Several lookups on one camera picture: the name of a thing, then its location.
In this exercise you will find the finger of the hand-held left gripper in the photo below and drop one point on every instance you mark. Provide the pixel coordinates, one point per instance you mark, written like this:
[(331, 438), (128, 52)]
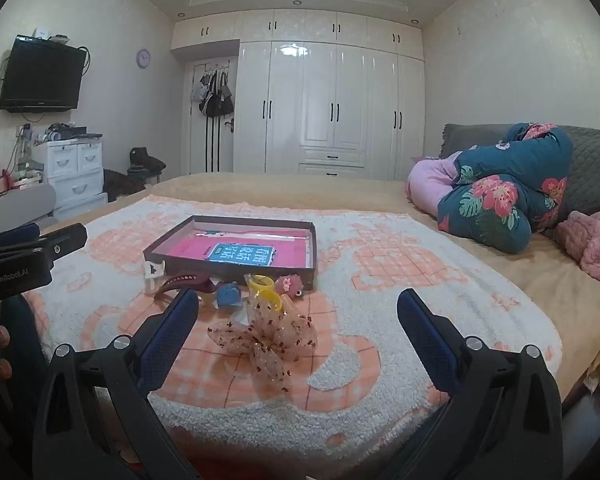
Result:
[(62, 242), (12, 235)]

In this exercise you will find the sheer dotted bow scrunchie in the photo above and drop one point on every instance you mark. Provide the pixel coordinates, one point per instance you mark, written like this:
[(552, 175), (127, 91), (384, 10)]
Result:
[(265, 342)]

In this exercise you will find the bed with tan sheet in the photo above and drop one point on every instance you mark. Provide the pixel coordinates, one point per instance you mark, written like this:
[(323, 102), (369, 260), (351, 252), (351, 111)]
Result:
[(305, 190)]

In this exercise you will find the dark brown cloth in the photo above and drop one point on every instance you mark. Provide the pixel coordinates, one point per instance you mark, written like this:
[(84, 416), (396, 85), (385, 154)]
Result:
[(122, 182)]

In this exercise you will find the white glossy wardrobe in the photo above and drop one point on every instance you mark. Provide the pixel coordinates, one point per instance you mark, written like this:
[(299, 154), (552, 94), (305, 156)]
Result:
[(305, 100)]

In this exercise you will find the dark clothes pile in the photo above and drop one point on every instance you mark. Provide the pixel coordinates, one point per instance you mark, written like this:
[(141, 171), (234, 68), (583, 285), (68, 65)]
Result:
[(147, 160)]

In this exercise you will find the white claw hair clip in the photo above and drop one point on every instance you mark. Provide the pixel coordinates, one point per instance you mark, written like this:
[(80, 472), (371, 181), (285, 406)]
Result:
[(153, 272)]

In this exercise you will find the white drawer cabinet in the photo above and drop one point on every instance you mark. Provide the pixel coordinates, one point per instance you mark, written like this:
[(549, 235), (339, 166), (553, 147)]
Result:
[(72, 170)]

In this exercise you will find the white router box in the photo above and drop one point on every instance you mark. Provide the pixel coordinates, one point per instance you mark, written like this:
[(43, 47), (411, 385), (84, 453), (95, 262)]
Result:
[(41, 33)]

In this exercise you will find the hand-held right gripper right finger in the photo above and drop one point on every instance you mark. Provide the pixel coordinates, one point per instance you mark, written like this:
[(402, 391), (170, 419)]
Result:
[(427, 340)]

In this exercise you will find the grey hanging bag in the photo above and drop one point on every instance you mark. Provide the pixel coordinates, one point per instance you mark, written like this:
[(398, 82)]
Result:
[(197, 91)]

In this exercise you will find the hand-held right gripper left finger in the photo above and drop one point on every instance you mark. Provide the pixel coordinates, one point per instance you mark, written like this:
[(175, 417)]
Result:
[(167, 340)]

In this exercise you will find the white room door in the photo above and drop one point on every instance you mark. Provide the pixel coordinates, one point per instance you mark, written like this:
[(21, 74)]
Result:
[(197, 145)]

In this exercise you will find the blue box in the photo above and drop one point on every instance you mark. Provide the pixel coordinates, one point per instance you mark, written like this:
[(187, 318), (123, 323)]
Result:
[(228, 295)]

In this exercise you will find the white and orange fleece blanket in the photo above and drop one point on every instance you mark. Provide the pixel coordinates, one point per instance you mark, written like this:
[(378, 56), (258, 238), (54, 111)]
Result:
[(405, 270)]

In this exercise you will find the black hanging bag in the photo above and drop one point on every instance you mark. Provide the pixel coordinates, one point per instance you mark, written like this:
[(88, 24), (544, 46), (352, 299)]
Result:
[(217, 100)]

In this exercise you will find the pink fluffy blanket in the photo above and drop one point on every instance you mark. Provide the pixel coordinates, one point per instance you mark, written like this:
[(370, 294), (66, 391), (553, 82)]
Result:
[(595, 245)]

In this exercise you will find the person's left hand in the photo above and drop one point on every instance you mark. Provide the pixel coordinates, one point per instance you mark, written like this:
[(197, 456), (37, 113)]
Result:
[(1, 336)]

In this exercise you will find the dark red hair clip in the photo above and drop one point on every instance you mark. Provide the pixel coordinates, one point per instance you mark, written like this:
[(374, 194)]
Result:
[(180, 279)]

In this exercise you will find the black wall television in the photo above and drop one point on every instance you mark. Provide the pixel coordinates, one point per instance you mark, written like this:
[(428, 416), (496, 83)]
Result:
[(40, 72)]

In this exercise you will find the pink quilt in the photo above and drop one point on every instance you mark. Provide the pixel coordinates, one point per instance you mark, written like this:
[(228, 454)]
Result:
[(430, 185)]

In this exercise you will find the teal floral quilt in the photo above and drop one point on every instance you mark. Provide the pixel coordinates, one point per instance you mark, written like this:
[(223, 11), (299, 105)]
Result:
[(505, 175)]

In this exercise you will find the black set-top box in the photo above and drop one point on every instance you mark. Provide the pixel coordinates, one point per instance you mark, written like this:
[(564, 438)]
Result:
[(77, 134)]

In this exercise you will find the grey padded chair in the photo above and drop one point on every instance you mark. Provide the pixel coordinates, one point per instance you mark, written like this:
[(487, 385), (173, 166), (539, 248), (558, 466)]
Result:
[(15, 207)]

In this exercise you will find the round wall clock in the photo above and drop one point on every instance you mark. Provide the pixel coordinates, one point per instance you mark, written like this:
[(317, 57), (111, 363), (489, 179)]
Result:
[(143, 58)]

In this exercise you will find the shallow brown cardboard box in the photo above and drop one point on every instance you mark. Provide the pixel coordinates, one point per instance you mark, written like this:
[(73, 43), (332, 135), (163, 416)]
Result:
[(180, 240)]

